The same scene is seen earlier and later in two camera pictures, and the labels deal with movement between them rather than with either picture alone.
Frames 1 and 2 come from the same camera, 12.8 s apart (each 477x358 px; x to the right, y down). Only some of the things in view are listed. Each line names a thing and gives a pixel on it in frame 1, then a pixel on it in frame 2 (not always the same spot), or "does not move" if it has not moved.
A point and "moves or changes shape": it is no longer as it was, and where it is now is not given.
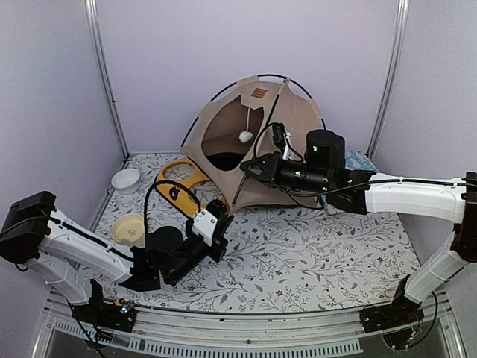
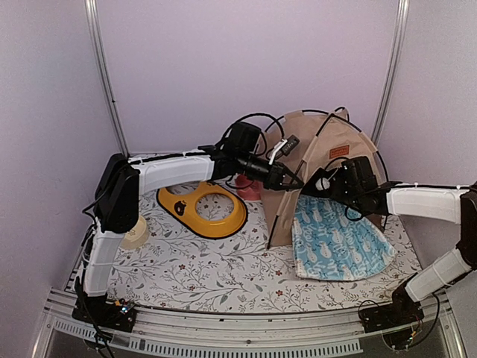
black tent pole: (266, 124) → (295, 174)
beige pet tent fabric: (222, 135) → (305, 142)
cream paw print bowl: (129, 230) does not move
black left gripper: (218, 242) → (276, 180)
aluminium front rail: (159, 331) does not move
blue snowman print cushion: (355, 161) moves or changes shape
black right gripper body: (311, 178) → (349, 197)
